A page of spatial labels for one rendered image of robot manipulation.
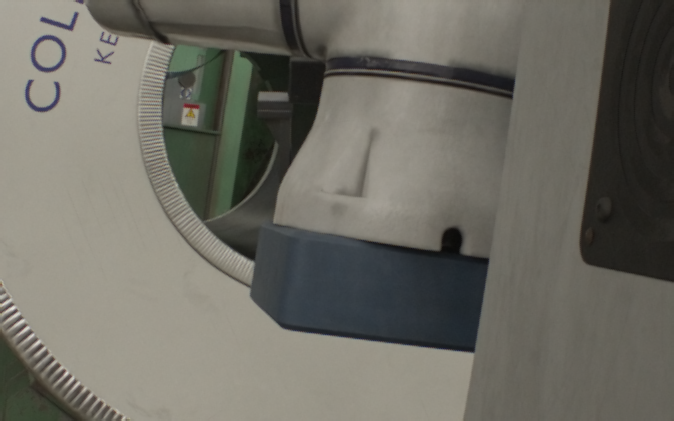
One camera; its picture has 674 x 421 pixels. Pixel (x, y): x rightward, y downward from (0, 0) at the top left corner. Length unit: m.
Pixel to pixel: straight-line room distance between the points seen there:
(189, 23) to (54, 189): 0.92
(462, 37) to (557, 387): 0.35
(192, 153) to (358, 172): 3.54
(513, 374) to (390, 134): 0.28
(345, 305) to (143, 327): 1.05
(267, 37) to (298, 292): 0.19
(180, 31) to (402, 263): 0.24
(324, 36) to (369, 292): 0.18
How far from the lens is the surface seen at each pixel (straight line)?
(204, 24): 0.80
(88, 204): 1.70
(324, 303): 0.69
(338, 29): 0.76
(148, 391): 1.74
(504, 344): 0.47
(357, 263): 0.70
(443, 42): 0.72
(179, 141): 4.24
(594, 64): 0.43
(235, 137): 6.44
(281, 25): 0.77
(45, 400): 1.93
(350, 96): 0.74
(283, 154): 1.33
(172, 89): 4.49
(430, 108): 0.71
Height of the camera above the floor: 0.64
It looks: level
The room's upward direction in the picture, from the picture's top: 9 degrees clockwise
